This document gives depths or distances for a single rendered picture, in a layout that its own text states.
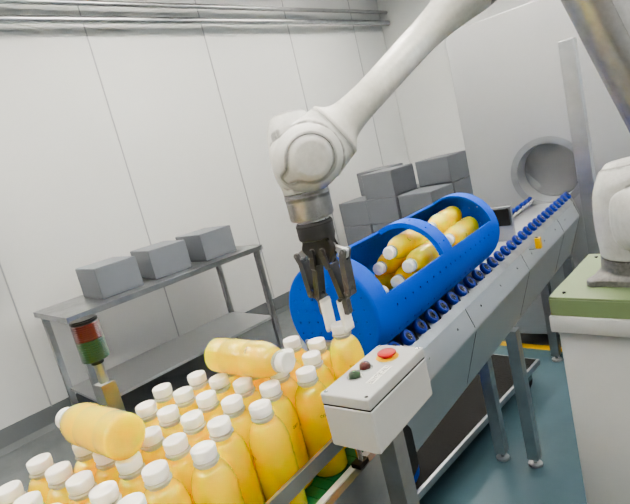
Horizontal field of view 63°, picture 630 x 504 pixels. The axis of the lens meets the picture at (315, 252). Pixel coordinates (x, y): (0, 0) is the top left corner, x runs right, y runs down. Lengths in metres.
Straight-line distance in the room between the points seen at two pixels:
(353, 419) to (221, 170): 4.42
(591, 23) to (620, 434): 0.91
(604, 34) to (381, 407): 0.71
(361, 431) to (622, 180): 0.77
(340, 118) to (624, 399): 0.92
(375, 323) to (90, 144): 3.69
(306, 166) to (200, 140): 4.35
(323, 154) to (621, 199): 0.71
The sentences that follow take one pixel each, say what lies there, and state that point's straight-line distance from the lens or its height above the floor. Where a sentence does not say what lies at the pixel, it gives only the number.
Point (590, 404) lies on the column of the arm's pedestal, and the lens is 1.42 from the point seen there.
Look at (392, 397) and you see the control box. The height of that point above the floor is 1.07.
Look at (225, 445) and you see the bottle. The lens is 0.90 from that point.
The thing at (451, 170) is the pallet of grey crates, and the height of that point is 1.04.
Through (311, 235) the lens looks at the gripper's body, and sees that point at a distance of 0.98.
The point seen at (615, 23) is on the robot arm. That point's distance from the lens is 1.02.
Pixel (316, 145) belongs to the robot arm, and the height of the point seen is 1.51.
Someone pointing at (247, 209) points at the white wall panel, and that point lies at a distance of 5.28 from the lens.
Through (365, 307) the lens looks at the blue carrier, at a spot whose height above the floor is 1.12.
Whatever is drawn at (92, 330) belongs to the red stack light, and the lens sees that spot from 1.28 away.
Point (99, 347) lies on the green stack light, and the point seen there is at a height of 1.19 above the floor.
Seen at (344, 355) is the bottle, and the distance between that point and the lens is 1.06.
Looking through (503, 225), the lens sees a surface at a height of 1.00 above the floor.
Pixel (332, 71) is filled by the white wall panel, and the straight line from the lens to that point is 6.54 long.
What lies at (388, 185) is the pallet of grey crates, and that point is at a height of 1.05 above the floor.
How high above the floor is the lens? 1.49
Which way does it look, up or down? 10 degrees down
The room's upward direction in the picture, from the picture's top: 14 degrees counter-clockwise
